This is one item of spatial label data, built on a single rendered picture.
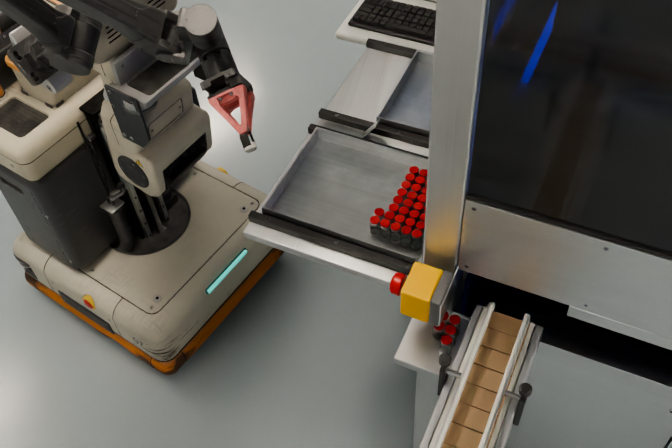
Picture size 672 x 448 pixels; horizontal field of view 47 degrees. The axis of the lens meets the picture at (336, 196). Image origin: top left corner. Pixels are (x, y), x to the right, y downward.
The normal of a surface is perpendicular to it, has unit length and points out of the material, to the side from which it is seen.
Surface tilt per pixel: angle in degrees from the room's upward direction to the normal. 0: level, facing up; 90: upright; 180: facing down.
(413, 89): 0
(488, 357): 0
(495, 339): 0
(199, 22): 28
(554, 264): 90
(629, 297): 90
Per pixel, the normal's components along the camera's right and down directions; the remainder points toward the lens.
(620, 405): -0.42, 0.70
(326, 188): -0.05, -0.65
